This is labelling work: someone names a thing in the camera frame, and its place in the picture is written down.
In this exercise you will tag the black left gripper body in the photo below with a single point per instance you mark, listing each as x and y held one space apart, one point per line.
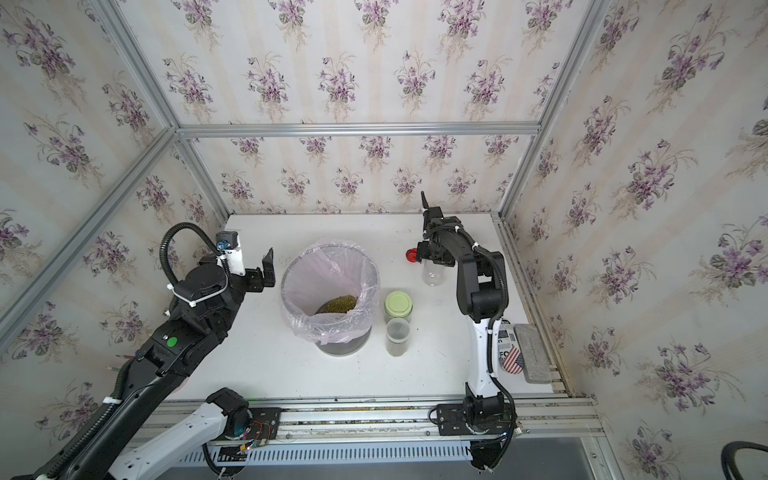
252 282

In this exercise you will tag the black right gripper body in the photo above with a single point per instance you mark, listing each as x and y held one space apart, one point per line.
429 250

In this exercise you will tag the clear plastic jar of beans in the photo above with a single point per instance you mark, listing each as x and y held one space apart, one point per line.
433 274

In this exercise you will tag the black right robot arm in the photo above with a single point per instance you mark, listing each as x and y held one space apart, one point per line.
482 295

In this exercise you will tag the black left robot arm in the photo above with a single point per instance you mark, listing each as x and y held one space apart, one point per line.
199 318

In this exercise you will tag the open clear jar with beans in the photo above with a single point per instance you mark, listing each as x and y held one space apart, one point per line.
397 336

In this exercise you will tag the mesh bin with pink bag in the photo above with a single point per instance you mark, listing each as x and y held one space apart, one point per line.
329 296

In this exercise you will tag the printed can with flag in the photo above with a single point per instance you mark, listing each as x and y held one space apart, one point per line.
510 355

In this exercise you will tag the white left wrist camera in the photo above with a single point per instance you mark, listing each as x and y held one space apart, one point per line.
230 251

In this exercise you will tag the aluminium mounting rail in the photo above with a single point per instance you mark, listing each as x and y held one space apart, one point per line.
345 420

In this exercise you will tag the white vented cable duct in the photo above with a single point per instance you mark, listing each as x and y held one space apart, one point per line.
343 453

